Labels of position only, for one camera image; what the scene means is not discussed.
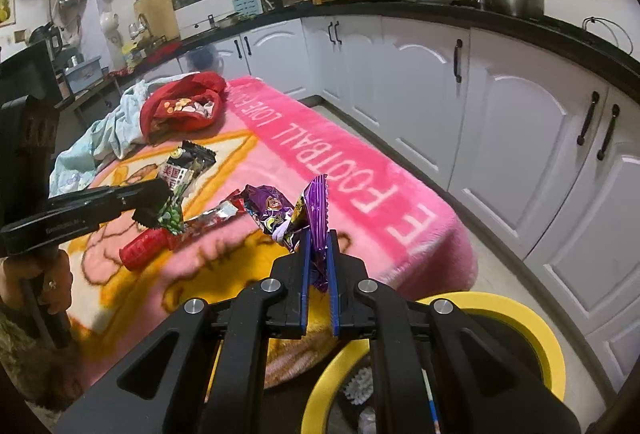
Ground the red cylindrical wrapper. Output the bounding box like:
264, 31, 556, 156
120, 229, 169, 271

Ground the black kitchen countertop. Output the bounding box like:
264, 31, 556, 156
65, 0, 640, 85

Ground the purple foil snack wrapper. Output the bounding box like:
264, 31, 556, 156
242, 174, 331, 292

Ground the pink printed blanket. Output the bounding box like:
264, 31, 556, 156
50, 75, 478, 390

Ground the white bristle brush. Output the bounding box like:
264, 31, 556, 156
345, 366, 374, 407

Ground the white kitchen cabinet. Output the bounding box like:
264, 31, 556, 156
185, 12, 640, 390

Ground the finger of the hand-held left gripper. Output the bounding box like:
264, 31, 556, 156
131, 208, 162, 229
114, 178, 171, 216

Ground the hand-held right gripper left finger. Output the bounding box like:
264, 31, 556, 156
54, 229, 313, 434

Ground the red silver snack wrapper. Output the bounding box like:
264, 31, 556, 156
182, 199, 247, 235

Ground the white ceramic jar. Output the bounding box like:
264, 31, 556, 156
100, 12, 123, 60

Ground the person's left forearm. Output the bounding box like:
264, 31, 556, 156
0, 299, 88, 420

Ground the wooden cutting board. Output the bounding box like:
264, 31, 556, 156
133, 0, 181, 42

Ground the blue plastic box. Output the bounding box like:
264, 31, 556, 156
65, 57, 103, 95

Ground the yellow round trash bin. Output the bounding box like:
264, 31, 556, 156
301, 291, 567, 434

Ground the red plastic bag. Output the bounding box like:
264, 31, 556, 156
139, 71, 228, 145

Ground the black green snack packet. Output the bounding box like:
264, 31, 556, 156
157, 141, 217, 235

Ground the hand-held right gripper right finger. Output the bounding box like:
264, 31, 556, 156
327, 229, 583, 434

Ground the light blue cloth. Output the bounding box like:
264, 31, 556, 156
49, 78, 156, 192

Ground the person's left hand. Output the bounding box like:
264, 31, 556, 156
0, 247, 76, 317

